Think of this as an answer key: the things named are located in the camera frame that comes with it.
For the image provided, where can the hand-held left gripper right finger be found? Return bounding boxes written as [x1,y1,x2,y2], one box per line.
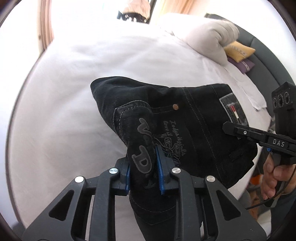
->
[155,145,269,241]

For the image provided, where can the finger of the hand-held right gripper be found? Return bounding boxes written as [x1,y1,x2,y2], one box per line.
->
[222,122,270,144]

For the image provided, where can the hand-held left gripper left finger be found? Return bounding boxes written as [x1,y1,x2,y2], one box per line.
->
[22,158,131,241]

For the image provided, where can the black denim pants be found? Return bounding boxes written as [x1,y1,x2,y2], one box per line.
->
[90,77,258,241]

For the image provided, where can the person's right hand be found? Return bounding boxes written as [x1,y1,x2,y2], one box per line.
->
[261,153,296,201]

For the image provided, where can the white folded sheet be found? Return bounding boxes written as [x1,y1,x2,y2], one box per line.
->
[223,62,268,112]

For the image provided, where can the orange object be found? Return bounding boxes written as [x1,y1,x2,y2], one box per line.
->
[248,173,263,193]

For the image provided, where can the grey padded headboard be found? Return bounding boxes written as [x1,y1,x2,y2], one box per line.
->
[205,13,295,117]

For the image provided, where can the purple pillow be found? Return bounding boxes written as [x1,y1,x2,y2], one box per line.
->
[228,57,256,74]

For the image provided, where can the yellow pillow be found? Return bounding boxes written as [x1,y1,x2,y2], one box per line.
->
[223,40,256,62]

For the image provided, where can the white bed sheet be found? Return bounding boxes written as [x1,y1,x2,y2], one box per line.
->
[6,13,272,241]

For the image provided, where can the white pillow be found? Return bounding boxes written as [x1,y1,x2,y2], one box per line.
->
[159,13,240,67]

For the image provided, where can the orange curtain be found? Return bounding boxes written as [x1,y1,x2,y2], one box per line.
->
[151,0,199,21]

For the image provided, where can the black cable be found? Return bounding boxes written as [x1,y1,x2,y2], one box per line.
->
[245,173,296,210]

